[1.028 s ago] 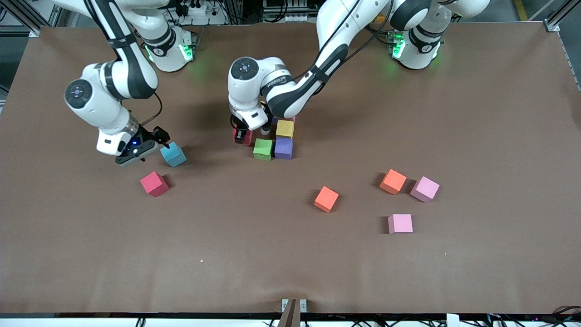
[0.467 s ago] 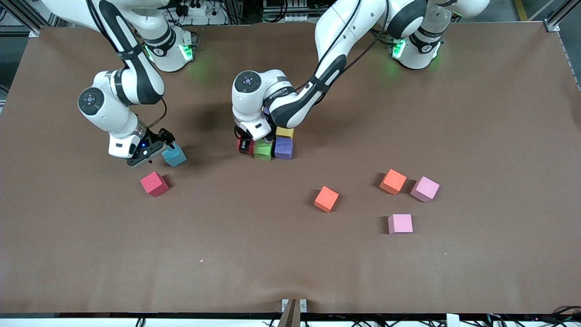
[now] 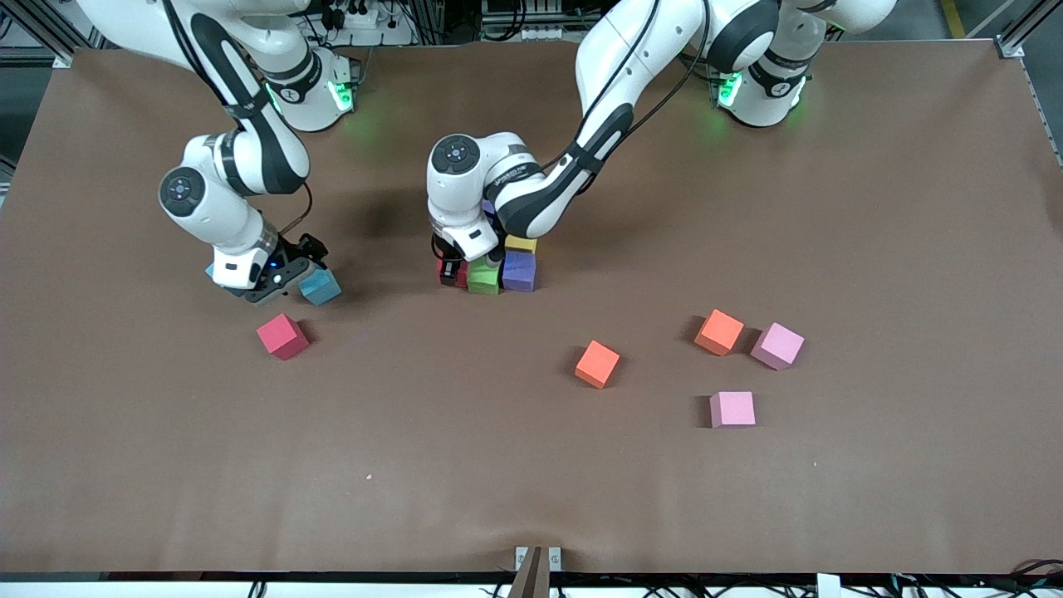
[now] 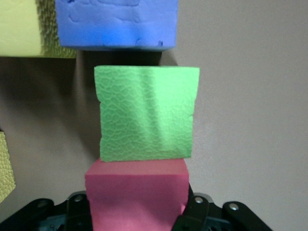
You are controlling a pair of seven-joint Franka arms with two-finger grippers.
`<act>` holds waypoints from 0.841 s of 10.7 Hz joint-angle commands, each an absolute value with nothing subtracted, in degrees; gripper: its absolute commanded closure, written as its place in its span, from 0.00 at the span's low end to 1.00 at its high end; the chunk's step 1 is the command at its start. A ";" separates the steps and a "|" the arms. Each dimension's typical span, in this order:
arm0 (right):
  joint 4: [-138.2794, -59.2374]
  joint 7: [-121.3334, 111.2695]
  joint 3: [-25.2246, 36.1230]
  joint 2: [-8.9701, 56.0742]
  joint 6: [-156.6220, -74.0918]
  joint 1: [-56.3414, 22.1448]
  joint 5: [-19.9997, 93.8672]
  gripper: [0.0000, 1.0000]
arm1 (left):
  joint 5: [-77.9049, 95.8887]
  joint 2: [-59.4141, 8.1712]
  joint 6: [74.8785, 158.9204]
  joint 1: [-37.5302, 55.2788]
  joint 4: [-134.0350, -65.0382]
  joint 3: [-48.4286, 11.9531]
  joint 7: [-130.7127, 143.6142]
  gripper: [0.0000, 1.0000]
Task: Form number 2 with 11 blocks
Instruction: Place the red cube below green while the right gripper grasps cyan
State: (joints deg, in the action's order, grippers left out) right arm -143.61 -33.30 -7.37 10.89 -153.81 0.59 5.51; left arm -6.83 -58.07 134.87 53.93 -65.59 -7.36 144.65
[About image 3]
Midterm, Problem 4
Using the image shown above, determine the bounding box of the green foam cube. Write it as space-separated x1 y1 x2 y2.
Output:
467 257 502 296

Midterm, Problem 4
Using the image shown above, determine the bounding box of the orange foam cube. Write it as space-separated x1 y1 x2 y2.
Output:
575 340 622 390
694 309 745 356

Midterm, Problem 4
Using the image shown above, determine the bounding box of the brown table cover sheet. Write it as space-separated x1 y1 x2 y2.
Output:
0 42 1063 576

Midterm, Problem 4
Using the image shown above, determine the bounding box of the grey equipment rack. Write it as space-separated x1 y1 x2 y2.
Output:
480 0 582 42

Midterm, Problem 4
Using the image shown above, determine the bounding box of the white power strip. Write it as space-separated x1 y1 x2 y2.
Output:
320 4 383 30

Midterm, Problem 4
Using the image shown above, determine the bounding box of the pink foam cube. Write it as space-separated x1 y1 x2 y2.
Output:
751 322 806 371
709 391 757 429

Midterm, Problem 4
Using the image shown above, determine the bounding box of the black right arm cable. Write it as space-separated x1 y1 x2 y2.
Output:
162 0 315 238

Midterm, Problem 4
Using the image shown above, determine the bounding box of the aluminium frame strut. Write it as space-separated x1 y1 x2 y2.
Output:
995 0 1063 59
0 0 121 69

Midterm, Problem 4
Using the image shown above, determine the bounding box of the aluminium table edge rail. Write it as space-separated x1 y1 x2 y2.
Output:
1017 54 1063 167

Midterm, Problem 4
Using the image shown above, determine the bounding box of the black cable bundle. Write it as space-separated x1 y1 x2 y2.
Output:
1009 559 1063 595

